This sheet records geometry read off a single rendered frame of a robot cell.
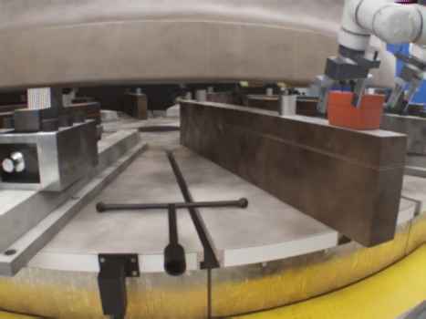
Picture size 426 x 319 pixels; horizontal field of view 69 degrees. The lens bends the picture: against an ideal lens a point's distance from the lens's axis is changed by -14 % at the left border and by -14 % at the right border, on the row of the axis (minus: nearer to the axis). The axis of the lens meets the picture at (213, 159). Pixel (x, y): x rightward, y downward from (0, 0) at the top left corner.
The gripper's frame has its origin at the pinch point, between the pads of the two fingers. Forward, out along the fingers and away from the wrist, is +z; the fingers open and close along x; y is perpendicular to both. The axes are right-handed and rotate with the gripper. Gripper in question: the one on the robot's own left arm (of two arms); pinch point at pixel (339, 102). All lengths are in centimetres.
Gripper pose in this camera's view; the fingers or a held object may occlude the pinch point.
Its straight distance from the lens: 103.1
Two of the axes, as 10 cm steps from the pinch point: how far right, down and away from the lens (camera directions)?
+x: -9.2, 1.9, -3.4
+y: -3.9, -5.7, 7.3
